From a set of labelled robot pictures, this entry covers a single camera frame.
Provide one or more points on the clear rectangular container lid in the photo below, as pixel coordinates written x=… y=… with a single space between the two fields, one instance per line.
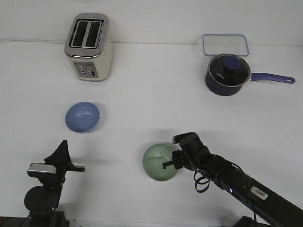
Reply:
x=215 y=44

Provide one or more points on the silver two-slot toaster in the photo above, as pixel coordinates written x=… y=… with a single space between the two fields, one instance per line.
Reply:
x=89 y=46

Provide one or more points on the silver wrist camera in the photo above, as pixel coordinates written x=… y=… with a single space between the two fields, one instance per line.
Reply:
x=40 y=169
x=177 y=138

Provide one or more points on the glass pot lid blue knob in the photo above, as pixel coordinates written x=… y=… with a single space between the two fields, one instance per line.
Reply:
x=229 y=70

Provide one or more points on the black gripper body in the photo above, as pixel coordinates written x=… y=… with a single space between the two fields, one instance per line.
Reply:
x=192 y=156
x=53 y=180

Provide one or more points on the dark blue saucepan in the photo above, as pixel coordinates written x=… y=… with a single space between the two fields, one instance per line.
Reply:
x=228 y=91

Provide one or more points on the green bowl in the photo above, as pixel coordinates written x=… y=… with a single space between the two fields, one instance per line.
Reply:
x=153 y=159

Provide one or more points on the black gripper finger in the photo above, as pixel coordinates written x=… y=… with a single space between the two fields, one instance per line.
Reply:
x=59 y=155
x=67 y=155

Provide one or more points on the blue bowl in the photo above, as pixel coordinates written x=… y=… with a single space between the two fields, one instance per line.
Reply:
x=82 y=117

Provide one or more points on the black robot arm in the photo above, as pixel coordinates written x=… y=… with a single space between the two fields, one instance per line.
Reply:
x=263 y=202
x=42 y=201

